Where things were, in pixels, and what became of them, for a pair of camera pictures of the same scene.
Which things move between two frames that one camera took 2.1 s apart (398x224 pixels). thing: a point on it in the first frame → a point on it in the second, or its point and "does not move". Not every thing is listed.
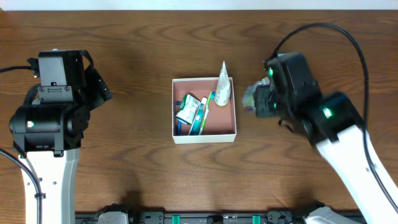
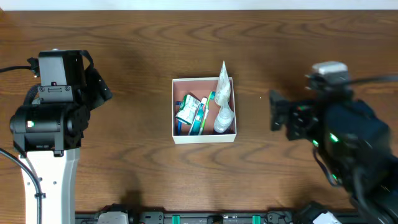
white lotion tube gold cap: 222,96 does not move
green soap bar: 188,107 does not move
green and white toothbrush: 211,96 does not move
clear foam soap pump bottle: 249,98 → 224,119
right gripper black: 263,101 → 296,119
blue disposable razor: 179,122 does not move
